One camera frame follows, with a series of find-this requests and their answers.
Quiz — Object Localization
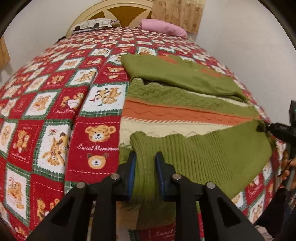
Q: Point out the red patchwork teddy bear bedspread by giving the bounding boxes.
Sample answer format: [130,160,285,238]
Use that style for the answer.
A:
[1,28,285,240]

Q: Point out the green orange cream knit sweater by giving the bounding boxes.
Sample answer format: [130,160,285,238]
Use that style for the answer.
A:
[119,54,274,230]

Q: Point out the beige patterned curtain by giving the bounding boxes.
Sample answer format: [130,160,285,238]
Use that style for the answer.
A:
[151,0,206,34]
[0,36,11,69]

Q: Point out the person's right hand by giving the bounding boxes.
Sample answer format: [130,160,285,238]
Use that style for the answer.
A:
[280,150,295,181]

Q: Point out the grey patterned pillow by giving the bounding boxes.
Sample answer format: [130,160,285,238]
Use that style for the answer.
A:
[71,18,120,32]

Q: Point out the pink pillow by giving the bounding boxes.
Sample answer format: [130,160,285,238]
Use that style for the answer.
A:
[138,19,188,39]

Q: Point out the cream wooden headboard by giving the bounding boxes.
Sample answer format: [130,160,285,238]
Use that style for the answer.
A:
[71,0,154,27]

